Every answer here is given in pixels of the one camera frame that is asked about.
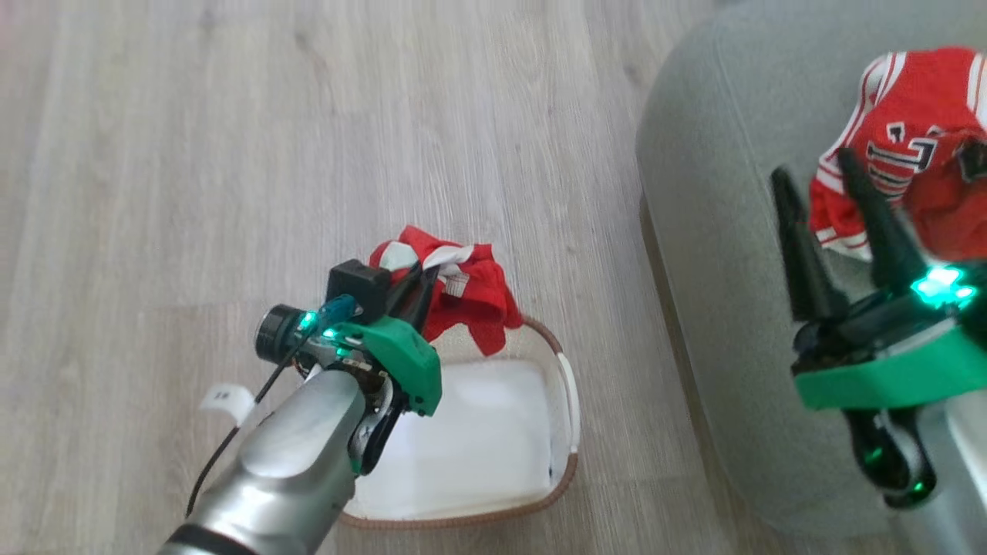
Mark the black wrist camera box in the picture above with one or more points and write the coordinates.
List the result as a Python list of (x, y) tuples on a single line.
[(358, 285)]

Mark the woven laundry basket white liner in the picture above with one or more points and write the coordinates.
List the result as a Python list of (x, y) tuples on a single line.
[(463, 447)]

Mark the grey sofa cushion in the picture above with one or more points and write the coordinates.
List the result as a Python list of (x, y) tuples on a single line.
[(717, 154)]

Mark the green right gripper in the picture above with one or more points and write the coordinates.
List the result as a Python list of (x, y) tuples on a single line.
[(894, 370)]

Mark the red white striped garment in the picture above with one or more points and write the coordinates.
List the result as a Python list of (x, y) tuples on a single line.
[(478, 293)]

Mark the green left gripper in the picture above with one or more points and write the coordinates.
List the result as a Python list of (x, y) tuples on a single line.
[(401, 351)]

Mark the red basketball jersey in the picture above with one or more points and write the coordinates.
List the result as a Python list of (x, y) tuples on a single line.
[(925, 92)]

